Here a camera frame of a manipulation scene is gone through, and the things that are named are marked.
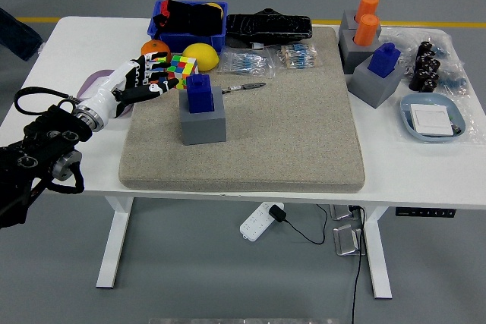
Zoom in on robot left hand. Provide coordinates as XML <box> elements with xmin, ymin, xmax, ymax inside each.
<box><xmin>77</xmin><ymin>53</ymin><xmax>180</xmax><ymax>122</ymax></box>

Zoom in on blue square seal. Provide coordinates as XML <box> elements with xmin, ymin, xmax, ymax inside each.
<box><xmin>185</xmin><ymin>73</ymin><xmax>214</xmax><ymax>115</ymax></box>
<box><xmin>368</xmin><ymin>42</ymin><xmax>402</xmax><ymax>80</ymax></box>

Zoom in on grey seal holder block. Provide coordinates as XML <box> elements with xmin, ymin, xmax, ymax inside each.
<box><xmin>339</xmin><ymin>9</ymin><xmax>383</xmax><ymax>33</ymax></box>
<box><xmin>178</xmin><ymin>87</ymin><xmax>228</xmax><ymax>146</ymax></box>
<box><xmin>338</xmin><ymin>27</ymin><xmax>383</xmax><ymax>74</ymax></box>
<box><xmin>348</xmin><ymin>58</ymin><xmax>407</xmax><ymax>109</ymax></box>

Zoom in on orange cylindrical seal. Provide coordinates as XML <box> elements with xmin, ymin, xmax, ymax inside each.
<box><xmin>355</xmin><ymin>0</ymin><xmax>380</xmax><ymax>24</ymax></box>
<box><xmin>353</xmin><ymin>14</ymin><xmax>380</xmax><ymax>47</ymax></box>

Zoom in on purple shallow tray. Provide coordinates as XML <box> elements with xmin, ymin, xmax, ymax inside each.
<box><xmin>75</xmin><ymin>68</ymin><xmax>134</xmax><ymax>118</ymax></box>

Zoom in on orange fruit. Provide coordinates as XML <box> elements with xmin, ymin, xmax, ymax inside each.
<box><xmin>140</xmin><ymin>39</ymin><xmax>172</xmax><ymax>62</ymax></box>

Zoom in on multicoloured puzzle cube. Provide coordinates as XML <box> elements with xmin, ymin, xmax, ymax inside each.
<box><xmin>166</xmin><ymin>54</ymin><xmax>200</xmax><ymax>92</ymax></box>

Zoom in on yellow lemon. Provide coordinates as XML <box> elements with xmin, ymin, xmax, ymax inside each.
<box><xmin>181</xmin><ymin>42</ymin><xmax>220</xmax><ymax>73</ymax></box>

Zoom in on blue plastic bin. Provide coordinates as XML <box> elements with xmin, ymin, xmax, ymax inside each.
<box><xmin>147</xmin><ymin>0</ymin><xmax>229</xmax><ymax>55</ymax></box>

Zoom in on person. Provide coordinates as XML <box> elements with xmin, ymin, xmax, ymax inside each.
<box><xmin>0</xmin><ymin>7</ymin><xmax>45</xmax><ymax>62</ymax></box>

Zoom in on black cloth bundle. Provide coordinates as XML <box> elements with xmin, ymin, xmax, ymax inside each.
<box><xmin>153</xmin><ymin>0</ymin><xmax>224</xmax><ymax>36</ymax></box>

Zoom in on clear bag of blue resistors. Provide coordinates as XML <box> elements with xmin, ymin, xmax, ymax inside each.
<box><xmin>218</xmin><ymin>46</ymin><xmax>276</xmax><ymax>79</ymax></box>

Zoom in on white table leg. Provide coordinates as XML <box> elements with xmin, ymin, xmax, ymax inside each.
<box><xmin>95</xmin><ymin>197</ymin><xmax>134</xmax><ymax>289</ymax></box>
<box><xmin>356</xmin><ymin>206</ymin><xmax>393</xmax><ymax>300</ymax></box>

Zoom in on black plastic wrapped pack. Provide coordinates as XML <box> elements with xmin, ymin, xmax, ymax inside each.
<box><xmin>226</xmin><ymin>8</ymin><xmax>313</xmax><ymax>45</ymax></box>

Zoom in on grey-brown mat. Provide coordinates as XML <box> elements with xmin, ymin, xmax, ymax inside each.
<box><xmin>118</xmin><ymin>26</ymin><xmax>366</xmax><ymax>194</ymax></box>

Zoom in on clear bag of taped resistors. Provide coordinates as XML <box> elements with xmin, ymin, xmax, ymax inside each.
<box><xmin>271</xmin><ymin>42</ymin><xmax>322</xmax><ymax>71</ymax></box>

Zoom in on white power strip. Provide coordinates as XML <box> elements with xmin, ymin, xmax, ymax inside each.
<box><xmin>238</xmin><ymin>201</ymin><xmax>285</xmax><ymax>244</ymax></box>

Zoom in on black plug adapter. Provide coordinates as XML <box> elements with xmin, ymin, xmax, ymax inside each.
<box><xmin>267</xmin><ymin>204</ymin><xmax>286</xmax><ymax>223</ymax></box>

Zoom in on metal floor socket box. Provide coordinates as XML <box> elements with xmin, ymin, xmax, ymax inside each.
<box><xmin>329</xmin><ymin>204</ymin><xmax>365</xmax><ymax>222</ymax></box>
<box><xmin>333</xmin><ymin>224</ymin><xmax>366</xmax><ymax>257</ymax></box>

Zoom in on light blue shallow tray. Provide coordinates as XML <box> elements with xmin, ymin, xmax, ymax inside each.
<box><xmin>399</xmin><ymin>93</ymin><xmax>467</xmax><ymax>144</ymax></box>

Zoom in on black table control panel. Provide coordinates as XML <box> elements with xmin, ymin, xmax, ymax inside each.
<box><xmin>395</xmin><ymin>206</ymin><xmax>456</xmax><ymax>218</ymax></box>

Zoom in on clear crinkled plastic bag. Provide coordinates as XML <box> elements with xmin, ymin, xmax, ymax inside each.
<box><xmin>381</xmin><ymin>27</ymin><xmax>470</xmax><ymax>96</ymax></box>

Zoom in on black power cable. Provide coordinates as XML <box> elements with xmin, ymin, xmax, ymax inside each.
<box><xmin>351</xmin><ymin>206</ymin><xmax>368</xmax><ymax>324</ymax></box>
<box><xmin>282</xmin><ymin>204</ymin><xmax>330</xmax><ymax>246</ymax></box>

